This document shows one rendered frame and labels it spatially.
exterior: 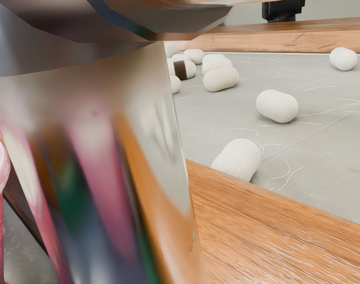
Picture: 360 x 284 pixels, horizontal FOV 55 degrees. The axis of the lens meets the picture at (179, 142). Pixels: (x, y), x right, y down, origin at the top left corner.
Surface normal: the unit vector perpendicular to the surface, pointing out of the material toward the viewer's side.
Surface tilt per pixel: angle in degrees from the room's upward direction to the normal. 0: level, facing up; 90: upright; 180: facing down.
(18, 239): 0
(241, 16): 90
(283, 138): 0
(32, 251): 0
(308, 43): 45
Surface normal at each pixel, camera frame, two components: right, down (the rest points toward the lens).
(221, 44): -0.66, -0.38
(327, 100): -0.17, -0.91
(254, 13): -0.74, 0.37
